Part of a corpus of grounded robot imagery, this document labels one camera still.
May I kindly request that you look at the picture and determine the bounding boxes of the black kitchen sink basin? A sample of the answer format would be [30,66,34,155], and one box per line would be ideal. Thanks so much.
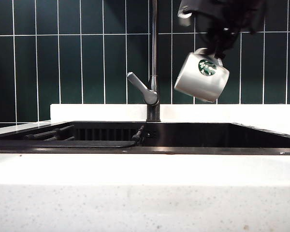
[0,120,290,156]

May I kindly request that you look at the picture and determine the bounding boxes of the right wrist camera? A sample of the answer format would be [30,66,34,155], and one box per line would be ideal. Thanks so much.
[176,0,197,28]

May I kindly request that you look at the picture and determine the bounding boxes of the white Starbucks logo mug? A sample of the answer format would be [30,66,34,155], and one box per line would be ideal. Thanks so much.
[174,47,231,103]

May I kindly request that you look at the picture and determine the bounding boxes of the grey faucet lever handle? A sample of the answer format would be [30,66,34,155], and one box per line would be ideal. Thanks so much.
[126,72,160,106]

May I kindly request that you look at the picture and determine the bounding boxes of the black sink drying rack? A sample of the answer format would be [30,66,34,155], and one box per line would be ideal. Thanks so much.
[0,124,145,148]

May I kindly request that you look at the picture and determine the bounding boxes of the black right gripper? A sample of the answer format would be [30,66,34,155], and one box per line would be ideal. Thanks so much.
[192,0,268,60]

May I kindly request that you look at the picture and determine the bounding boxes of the dark metal faucet spout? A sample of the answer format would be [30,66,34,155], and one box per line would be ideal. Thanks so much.
[145,0,161,122]

